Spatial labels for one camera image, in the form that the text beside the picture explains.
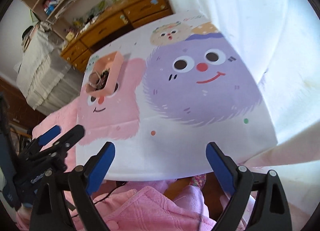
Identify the white floral curtain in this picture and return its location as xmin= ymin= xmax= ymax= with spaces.
xmin=169 ymin=0 xmax=319 ymax=166

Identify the cartoon printed tablecloth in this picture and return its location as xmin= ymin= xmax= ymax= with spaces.
xmin=75 ymin=11 xmax=277 ymax=181

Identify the pink plastic tray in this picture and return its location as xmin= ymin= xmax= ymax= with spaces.
xmin=86 ymin=52 xmax=124 ymax=98

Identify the wooden desk with drawers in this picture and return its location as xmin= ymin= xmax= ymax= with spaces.
xmin=60 ymin=0 xmax=172 ymax=72

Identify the white lace covered furniture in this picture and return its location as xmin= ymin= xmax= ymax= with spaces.
xmin=16 ymin=22 xmax=83 ymax=115

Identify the pink band smartwatch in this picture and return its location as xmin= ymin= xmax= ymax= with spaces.
xmin=88 ymin=71 xmax=102 ymax=89

